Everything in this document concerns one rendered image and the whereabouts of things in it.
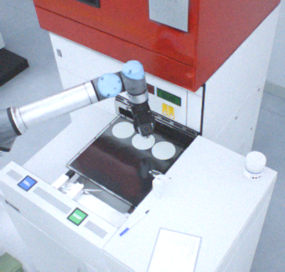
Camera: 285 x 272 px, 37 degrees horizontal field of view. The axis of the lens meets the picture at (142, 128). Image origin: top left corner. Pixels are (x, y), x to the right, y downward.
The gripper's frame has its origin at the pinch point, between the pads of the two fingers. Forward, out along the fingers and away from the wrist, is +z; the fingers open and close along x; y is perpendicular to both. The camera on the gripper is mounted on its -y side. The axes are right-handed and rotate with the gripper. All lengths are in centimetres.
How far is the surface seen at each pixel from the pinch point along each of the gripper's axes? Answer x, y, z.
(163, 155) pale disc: -5.0, -3.5, 9.8
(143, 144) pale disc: 1.7, 4.6, 8.9
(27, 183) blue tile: 50, -7, -1
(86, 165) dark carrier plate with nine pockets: 26.9, 0.4, 7.1
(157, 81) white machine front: -9.9, 13.2, -15.6
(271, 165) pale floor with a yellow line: -83, 43, 106
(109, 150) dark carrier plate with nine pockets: 16.2, 5.8, 7.9
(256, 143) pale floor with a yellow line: -82, 64, 105
